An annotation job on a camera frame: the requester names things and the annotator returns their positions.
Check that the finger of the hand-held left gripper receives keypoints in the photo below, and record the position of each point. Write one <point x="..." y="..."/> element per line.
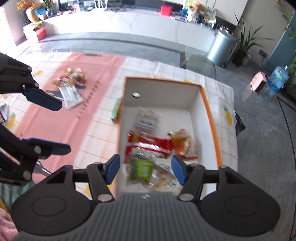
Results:
<point x="53" y="148"/>
<point x="44" y="99"/>

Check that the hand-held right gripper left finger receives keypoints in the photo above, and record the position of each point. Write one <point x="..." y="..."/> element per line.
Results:
<point x="112" y="168"/>

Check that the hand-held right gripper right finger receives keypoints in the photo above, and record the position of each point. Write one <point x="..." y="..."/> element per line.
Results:
<point x="179" y="168"/>

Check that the orange yellow snack packet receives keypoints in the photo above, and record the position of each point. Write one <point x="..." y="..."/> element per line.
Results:
<point x="183" y="143"/>

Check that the red snack packet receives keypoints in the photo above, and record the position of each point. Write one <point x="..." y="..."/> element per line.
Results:
<point x="150" y="140"/>
<point x="141" y="153"/>

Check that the orange cardboard box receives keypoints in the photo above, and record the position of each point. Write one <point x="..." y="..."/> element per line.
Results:
<point x="161" y="97"/>

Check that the silver snack packet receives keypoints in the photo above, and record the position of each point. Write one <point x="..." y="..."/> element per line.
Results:
<point x="69" y="95"/>

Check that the round orange snack packet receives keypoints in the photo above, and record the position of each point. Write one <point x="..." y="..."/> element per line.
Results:
<point x="69" y="76"/>

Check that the lemon printed tablecloth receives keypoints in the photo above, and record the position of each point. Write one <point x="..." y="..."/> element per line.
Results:
<point x="97" y="111"/>

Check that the dark green snack packet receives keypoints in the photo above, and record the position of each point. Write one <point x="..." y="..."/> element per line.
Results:
<point x="115" y="111"/>

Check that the teal striped cloth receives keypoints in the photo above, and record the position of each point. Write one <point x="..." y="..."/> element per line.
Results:
<point x="10" y="192"/>

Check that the red storage box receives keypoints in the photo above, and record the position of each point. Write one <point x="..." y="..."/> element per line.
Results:
<point x="40" y="34"/>

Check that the black object on floor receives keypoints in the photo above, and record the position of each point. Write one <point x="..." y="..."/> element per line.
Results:
<point x="239" y="122"/>

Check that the pink fluffy cloth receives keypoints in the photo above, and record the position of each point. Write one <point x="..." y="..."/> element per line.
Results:
<point x="5" y="223"/>

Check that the potted orchid plant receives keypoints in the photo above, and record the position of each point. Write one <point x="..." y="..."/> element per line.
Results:
<point x="48" y="8"/>

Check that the round glass table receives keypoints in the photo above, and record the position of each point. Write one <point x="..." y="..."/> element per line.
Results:
<point x="198" y="62"/>

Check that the white marble tv cabinet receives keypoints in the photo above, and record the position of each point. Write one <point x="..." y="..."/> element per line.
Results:
<point x="129" y="25"/>

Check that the pink space heater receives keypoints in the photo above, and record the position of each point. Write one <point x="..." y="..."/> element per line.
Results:
<point x="259" y="82"/>

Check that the silver trash can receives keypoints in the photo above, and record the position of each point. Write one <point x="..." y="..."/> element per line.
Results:
<point x="222" y="47"/>

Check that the blue water bottle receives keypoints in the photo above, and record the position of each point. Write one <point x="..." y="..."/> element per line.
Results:
<point x="277" y="79"/>

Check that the long leaf potted plant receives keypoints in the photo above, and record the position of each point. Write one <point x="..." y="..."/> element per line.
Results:
<point x="246" y="46"/>

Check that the small red box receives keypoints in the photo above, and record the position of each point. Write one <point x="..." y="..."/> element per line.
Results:
<point x="166" y="10"/>

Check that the wall socket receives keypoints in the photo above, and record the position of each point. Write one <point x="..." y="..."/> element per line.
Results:
<point x="263" y="53"/>

